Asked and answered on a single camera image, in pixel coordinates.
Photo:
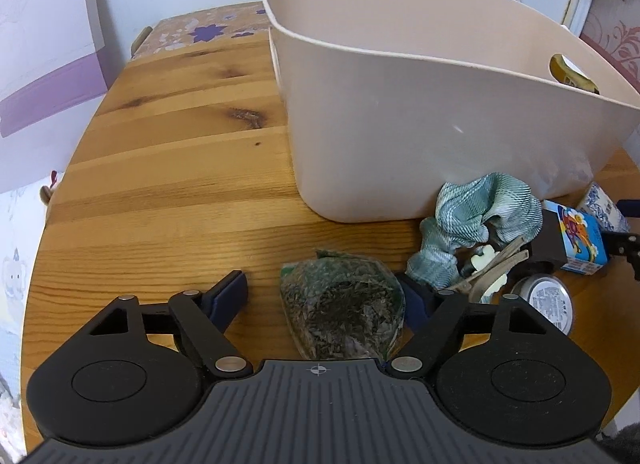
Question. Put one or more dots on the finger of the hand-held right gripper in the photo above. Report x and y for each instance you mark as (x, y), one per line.
(625, 246)
(630, 209)

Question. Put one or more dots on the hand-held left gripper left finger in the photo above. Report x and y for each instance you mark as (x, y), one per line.
(231, 294)

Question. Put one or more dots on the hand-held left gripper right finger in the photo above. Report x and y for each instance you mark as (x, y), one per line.
(415, 301)

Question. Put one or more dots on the blue colourful carton box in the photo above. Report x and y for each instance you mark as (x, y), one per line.
(580, 239)

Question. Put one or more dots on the clear bag of dried herbs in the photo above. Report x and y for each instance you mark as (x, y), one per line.
(345, 309)

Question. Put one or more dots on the green plaid cloth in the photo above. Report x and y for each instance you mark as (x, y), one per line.
(465, 224)

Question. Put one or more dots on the beige plastic storage basket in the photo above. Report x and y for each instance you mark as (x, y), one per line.
(400, 118)

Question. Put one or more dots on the blue and white patterned cup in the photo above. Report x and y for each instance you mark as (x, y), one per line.
(602, 206)

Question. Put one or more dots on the round silver tin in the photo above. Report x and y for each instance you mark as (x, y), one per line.
(547, 301)

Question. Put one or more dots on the yellow packet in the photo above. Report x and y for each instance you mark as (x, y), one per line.
(572, 74)

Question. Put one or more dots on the dark cloth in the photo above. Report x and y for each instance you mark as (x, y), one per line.
(622, 444)

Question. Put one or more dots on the printed blanket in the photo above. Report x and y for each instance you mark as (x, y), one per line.
(15, 284)

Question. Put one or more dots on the white and purple board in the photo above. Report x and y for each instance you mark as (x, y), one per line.
(45, 33)

